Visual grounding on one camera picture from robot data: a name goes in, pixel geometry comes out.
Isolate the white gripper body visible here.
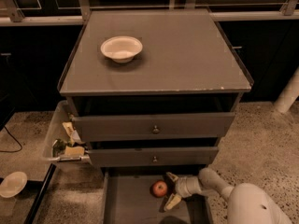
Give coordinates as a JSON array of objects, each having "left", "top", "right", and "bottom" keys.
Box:
[{"left": 175, "top": 176, "right": 202, "bottom": 198}]

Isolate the red apple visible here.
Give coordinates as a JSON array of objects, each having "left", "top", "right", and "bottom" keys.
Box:
[{"left": 151, "top": 180, "right": 168, "bottom": 198}]

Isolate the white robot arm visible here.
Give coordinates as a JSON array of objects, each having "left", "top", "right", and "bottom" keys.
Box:
[{"left": 164, "top": 168, "right": 292, "bottom": 224}]

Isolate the bottom grey drawer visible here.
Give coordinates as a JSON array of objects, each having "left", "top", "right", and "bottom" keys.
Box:
[{"left": 102, "top": 165, "right": 212, "bottom": 224}]

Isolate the grey drawer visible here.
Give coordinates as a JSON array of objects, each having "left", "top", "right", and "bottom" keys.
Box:
[
  {"left": 72, "top": 112, "right": 235, "bottom": 142},
  {"left": 88, "top": 147, "right": 219, "bottom": 167},
  {"left": 102, "top": 165, "right": 212, "bottom": 224}
]

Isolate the middle grey drawer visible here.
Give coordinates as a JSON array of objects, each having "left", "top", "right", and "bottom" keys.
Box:
[{"left": 88, "top": 147, "right": 219, "bottom": 167}]

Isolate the top grey drawer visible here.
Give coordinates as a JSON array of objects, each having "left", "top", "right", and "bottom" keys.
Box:
[{"left": 72, "top": 112, "right": 235, "bottom": 142}]

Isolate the grey drawer cabinet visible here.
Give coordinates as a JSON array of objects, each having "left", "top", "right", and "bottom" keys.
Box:
[{"left": 57, "top": 8, "right": 254, "bottom": 173}]

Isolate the white bowl on counter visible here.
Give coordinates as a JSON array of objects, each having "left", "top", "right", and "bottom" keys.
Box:
[{"left": 100, "top": 36, "right": 143, "bottom": 63}]

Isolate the yellow sponge in bin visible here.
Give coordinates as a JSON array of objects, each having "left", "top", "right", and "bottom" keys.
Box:
[{"left": 64, "top": 147, "right": 85, "bottom": 156}]

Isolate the clear plastic bin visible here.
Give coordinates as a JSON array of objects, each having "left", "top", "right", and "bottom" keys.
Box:
[{"left": 42, "top": 101, "right": 90, "bottom": 165}]

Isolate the cream wrapper in bin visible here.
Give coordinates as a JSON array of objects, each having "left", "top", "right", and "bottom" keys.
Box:
[{"left": 63, "top": 122, "right": 81, "bottom": 144}]

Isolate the green item in bin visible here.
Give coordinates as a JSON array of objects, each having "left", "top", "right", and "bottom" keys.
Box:
[{"left": 52, "top": 139, "right": 72, "bottom": 157}]

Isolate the white post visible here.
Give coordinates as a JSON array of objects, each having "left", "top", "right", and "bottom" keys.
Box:
[{"left": 274, "top": 67, "right": 299, "bottom": 113}]

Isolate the black cable on floor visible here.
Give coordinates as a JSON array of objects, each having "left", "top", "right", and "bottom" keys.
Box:
[{"left": 0, "top": 125, "right": 24, "bottom": 154}]

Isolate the metal railing frame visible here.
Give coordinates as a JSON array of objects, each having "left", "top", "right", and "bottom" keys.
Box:
[{"left": 0, "top": 0, "right": 299, "bottom": 24}]

